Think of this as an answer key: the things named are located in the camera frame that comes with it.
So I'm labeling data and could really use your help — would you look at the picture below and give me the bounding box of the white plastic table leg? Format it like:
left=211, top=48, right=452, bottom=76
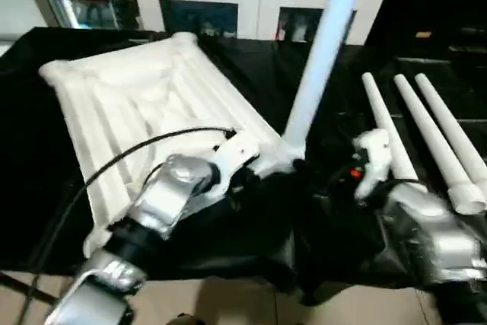
left=414, top=74, right=487, bottom=201
left=275, top=0, right=372, bottom=167
left=361, top=72, right=419, bottom=186
left=393, top=74, right=486, bottom=215

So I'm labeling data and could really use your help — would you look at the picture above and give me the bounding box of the white plastic table top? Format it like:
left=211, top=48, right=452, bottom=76
left=38, top=32, right=307, bottom=259

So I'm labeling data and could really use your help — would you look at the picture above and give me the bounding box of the black work mat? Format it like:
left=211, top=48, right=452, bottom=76
left=0, top=27, right=487, bottom=307

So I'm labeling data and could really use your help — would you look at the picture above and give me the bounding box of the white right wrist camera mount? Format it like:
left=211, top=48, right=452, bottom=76
left=352, top=129, right=393, bottom=206

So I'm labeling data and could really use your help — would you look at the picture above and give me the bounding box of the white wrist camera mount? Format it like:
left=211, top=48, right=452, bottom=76
left=212, top=131, right=261, bottom=190
left=352, top=129, right=393, bottom=206

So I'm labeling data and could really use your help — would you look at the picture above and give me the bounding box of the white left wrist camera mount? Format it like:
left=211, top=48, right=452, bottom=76
left=212, top=131, right=261, bottom=190

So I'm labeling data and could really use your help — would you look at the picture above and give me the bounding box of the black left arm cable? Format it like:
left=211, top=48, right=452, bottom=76
left=15, top=127, right=237, bottom=325

